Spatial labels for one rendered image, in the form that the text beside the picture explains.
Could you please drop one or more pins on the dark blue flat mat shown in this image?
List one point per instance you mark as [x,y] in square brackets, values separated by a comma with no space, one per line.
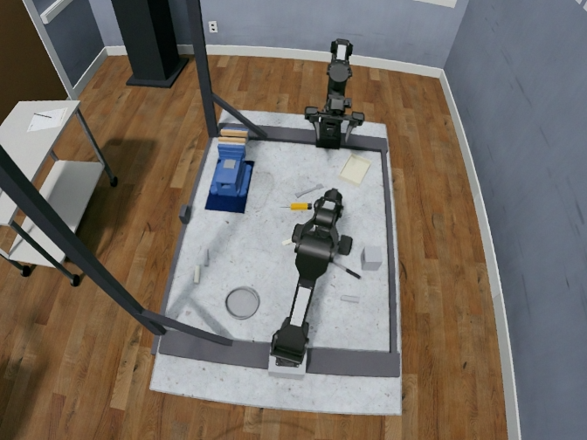
[228,203]

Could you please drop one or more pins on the tan wooden flat bar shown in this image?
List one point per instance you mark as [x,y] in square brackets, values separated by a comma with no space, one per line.
[236,140]

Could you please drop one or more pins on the light wood flat bar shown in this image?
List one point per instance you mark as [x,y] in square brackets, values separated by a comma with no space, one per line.
[233,132]

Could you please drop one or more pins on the cream shallow open tray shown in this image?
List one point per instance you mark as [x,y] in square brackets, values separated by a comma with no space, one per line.
[354,169]

